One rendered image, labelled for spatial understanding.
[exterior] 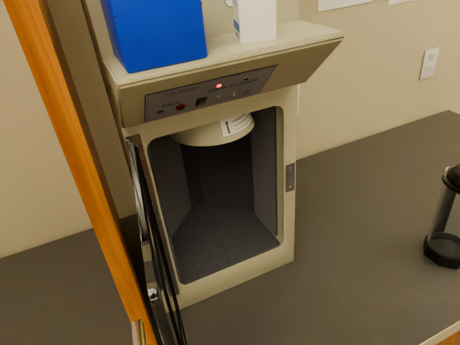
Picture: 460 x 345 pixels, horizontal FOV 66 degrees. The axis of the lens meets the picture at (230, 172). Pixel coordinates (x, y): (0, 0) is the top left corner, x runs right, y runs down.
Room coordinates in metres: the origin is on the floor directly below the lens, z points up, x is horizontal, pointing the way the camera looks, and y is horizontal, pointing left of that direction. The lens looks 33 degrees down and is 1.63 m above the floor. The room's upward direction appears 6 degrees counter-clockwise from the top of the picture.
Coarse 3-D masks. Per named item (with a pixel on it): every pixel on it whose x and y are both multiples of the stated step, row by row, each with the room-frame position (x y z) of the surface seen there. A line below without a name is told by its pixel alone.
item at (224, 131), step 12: (228, 120) 0.59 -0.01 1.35; (240, 120) 0.61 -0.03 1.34; (252, 120) 0.64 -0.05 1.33; (180, 132) 0.60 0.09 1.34; (192, 132) 0.59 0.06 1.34; (204, 132) 0.58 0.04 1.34; (216, 132) 0.58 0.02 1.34; (228, 132) 0.58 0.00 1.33; (240, 132) 0.60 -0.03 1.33; (192, 144) 0.58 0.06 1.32; (204, 144) 0.57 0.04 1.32; (216, 144) 0.57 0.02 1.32
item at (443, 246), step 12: (444, 192) 0.60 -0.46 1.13; (456, 192) 0.57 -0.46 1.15; (444, 204) 0.59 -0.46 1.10; (456, 204) 0.57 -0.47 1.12; (444, 216) 0.58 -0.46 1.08; (456, 216) 0.56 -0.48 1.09; (432, 228) 0.60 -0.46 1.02; (444, 228) 0.57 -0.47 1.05; (456, 228) 0.56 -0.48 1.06; (432, 240) 0.59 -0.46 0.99; (444, 240) 0.57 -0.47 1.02; (456, 240) 0.55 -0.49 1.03; (444, 252) 0.56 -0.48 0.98; (456, 252) 0.55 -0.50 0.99
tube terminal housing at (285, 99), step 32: (96, 0) 0.51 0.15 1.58; (224, 0) 0.57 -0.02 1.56; (288, 0) 0.61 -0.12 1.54; (96, 32) 0.50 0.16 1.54; (224, 32) 0.57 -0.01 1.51; (256, 96) 0.59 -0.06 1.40; (288, 96) 0.61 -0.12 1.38; (128, 128) 0.50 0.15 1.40; (160, 128) 0.52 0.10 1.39; (288, 128) 0.61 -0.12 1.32; (128, 160) 0.54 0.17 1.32; (288, 160) 0.61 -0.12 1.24; (288, 192) 0.61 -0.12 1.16; (288, 224) 0.61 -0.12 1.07; (256, 256) 0.58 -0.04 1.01; (288, 256) 0.61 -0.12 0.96; (192, 288) 0.52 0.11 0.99; (224, 288) 0.55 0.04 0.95
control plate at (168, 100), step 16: (208, 80) 0.46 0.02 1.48; (224, 80) 0.47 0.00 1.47; (240, 80) 0.49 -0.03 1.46; (256, 80) 0.51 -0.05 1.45; (160, 96) 0.44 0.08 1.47; (176, 96) 0.46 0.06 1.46; (192, 96) 0.47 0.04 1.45; (208, 96) 0.49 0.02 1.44; (224, 96) 0.51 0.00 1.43; (240, 96) 0.53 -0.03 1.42; (144, 112) 0.46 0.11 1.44; (176, 112) 0.50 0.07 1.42
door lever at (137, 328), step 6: (132, 324) 0.30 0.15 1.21; (138, 324) 0.29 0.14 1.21; (132, 330) 0.29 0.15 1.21; (138, 330) 0.29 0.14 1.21; (132, 336) 0.28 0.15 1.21; (138, 336) 0.28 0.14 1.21; (144, 336) 0.28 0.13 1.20; (132, 342) 0.27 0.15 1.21; (138, 342) 0.27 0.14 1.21; (144, 342) 0.27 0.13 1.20
